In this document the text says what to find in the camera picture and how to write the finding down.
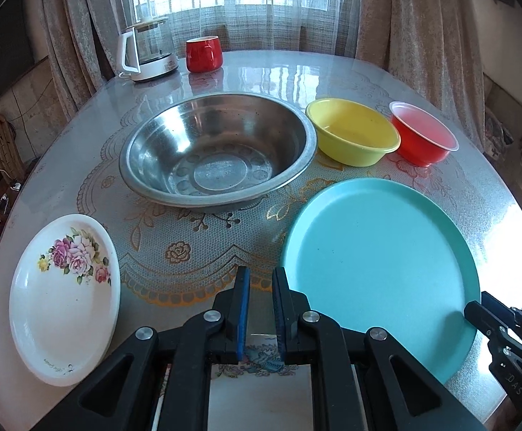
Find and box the teal round plate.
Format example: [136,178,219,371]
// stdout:
[282,178,480,383]

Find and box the large stainless steel bowl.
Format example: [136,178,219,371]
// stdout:
[119,92,317,212]

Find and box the white floral oval plate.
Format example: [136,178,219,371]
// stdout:
[9,214,120,387]

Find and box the yellow plastic bowl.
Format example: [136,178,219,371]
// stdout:
[306,98,401,167]

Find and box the red plastic bowl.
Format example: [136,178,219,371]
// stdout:
[389,101,459,167]

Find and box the lace table mat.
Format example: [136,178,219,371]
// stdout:
[75,65,459,333]

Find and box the red ceramic mug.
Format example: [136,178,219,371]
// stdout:
[186,36,223,73]

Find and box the white glass electric kettle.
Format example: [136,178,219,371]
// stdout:
[117,17,178,83]

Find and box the sheer white curtain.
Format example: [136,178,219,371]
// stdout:
[124,0,360,57]

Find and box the right beige curtain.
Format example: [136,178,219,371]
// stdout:
[355,0,485,150]

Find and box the beige curtain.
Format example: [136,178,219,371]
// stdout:
[355,0,485,150]
[40,0,126,120]

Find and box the left beige curtain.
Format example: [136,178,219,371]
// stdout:
[40,0,126,120]

